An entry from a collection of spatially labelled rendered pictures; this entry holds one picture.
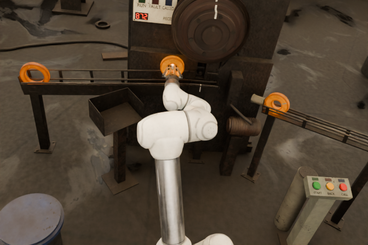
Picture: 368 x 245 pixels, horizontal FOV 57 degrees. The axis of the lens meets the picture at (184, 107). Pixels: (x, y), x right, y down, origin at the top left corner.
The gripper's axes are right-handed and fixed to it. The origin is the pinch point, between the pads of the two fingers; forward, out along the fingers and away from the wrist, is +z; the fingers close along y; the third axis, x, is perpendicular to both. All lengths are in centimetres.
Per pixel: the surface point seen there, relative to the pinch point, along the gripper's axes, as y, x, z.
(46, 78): -81, -20, 1
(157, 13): -11.6, 27.4, 13.9
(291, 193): 78, -47, -60
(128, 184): -24, -82, -34
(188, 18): 5.7, 34.3, -2.9
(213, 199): 37, -83, -43
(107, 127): -36, -23, -37
